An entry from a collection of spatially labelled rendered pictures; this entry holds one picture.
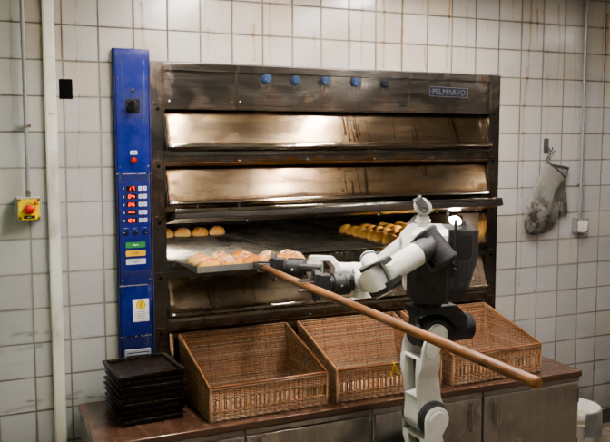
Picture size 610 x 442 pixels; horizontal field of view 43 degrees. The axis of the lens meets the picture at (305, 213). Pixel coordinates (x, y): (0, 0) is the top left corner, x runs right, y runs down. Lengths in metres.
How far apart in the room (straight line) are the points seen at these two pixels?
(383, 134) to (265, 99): 0.66
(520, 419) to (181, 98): 2.26
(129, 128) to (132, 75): 0.23
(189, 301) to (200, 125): 0.83
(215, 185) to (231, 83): 0.49
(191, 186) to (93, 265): 0.57
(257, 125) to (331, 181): 0.48
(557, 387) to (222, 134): 2.09
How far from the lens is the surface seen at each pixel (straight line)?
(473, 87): 4.33
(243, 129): 3.70
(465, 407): 3.84
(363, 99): 3.97
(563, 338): 4.88
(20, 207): 3.43
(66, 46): 3.53
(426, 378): 3.22
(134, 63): 3.54
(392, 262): 2.78
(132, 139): 3.52
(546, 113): 4.63
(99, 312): 3.61
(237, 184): 3.69
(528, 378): 1.95
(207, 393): 3.31
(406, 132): 4.07
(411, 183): 4.10
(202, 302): 3.70
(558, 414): 4.22
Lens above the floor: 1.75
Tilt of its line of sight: 5 degrees down
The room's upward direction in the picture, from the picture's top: straight up
